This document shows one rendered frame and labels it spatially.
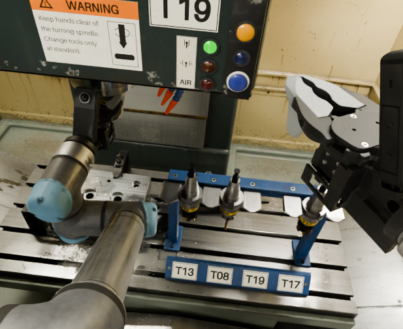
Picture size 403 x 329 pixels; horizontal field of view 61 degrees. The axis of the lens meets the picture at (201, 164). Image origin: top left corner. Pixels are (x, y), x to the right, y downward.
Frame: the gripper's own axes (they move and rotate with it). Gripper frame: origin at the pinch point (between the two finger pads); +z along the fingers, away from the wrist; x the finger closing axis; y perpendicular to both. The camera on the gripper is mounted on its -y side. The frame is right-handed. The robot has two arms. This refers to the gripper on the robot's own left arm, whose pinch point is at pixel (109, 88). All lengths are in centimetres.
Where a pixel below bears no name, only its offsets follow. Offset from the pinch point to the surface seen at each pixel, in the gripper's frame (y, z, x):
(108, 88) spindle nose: -6.1, -7.9, 3.6
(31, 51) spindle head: -21.1, -20.6, -2.3
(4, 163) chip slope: 75, 28, -73
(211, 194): 23.2, -9.3, 28.4
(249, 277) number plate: 50, -18, 44
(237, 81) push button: -20.2, -19.8, 30.5
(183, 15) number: -29.0, -19.0, 21.8
